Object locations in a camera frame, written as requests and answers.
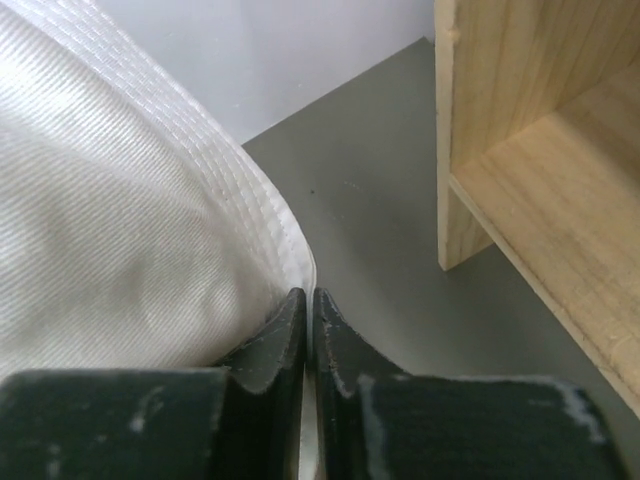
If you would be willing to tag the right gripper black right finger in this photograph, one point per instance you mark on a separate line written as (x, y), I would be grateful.
(377, 421)

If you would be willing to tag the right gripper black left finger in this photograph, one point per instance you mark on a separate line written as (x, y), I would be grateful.
(238, 419)

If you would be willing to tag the white grey cap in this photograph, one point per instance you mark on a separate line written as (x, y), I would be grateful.
(135, 232)

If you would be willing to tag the wooden shelf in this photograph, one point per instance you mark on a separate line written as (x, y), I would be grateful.
(537, 108)

